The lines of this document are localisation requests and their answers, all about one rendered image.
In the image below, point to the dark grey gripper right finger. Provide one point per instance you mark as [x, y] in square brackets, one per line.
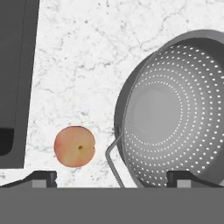
[182, 178]

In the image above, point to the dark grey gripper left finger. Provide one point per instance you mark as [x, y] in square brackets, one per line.
[42, 178]

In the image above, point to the orange-pink peach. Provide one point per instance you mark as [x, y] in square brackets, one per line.
[74, 146]

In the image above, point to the grey metal colander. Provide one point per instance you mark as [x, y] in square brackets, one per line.
[172, 113]

